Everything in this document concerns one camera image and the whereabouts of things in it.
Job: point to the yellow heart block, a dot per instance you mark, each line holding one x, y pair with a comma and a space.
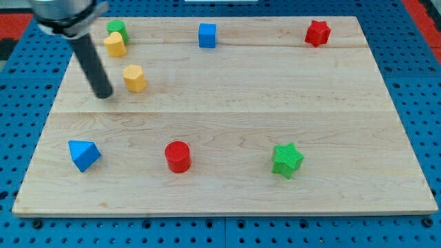
114, 44

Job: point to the red cylinder block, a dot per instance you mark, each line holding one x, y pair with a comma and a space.
177, 155

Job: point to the blue cube block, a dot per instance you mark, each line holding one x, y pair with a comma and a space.
207, 35

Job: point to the red star block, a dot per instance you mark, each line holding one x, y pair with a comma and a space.
317, 33

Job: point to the wooden board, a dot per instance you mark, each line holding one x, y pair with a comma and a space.
261, 86

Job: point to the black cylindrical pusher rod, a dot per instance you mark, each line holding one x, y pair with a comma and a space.
91, 65

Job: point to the green star block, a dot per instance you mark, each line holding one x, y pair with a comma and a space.
286, 160

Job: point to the yellow hexagon block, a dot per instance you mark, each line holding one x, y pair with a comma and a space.
134, 78

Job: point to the green cylinder block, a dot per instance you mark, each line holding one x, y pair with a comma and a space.
117, 25

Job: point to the blue triangle block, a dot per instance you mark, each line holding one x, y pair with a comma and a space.
83, 154

